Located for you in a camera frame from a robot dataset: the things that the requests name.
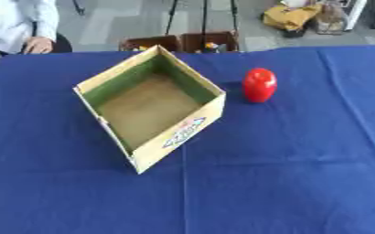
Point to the person's hand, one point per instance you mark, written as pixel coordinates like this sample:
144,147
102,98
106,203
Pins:
38,45

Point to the tan cardboard box green inside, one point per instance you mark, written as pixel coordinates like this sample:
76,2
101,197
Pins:
148,109

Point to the person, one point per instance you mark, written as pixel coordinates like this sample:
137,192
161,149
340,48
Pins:
9,21

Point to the black tripod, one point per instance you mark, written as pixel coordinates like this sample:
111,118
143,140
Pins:
202,15

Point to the red toy pepper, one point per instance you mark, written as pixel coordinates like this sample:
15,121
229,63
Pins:
259,85

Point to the yellow bag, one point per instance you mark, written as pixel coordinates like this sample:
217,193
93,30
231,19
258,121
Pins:
291,15

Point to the white furniture leg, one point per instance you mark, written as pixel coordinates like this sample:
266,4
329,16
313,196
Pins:
356,13

